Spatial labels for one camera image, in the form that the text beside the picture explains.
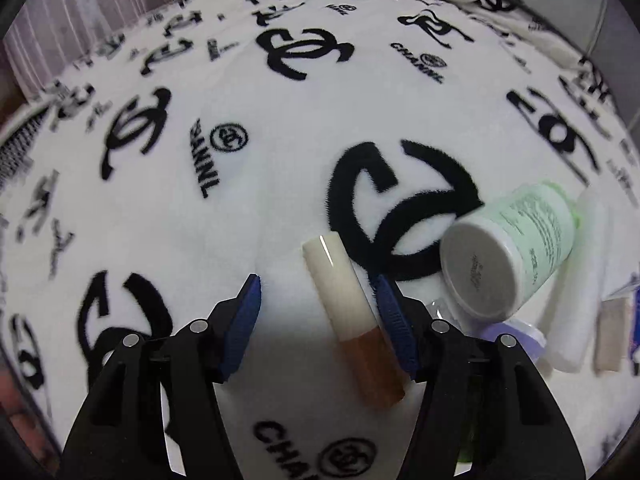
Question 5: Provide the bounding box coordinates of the small purple bottle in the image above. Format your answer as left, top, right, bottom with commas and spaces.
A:
432, 297, 548, 376

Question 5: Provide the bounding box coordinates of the pink patterned curtain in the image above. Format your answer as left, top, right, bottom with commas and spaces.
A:
0, 0, 216, 101

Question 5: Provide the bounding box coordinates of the slim white bottle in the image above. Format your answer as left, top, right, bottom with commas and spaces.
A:
545, 187, 616, 373

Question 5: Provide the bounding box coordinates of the blue and white box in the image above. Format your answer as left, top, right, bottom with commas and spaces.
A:
594, 272, 640, 376

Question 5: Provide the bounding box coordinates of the white and orange lip balm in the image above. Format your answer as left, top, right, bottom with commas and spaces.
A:
301, 232, 407, 411

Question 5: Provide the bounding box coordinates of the green jar with white lid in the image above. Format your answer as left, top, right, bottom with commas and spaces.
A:
439, 182, 581, 323

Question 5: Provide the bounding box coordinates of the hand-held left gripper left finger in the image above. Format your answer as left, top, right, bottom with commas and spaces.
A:
62, 274, 263, 480

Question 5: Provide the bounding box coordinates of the white black printed blanket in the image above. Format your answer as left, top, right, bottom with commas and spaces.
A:
0, 0, 640, 480

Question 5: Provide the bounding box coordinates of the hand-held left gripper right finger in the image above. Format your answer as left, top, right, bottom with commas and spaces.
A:
374, 274, 586, 480

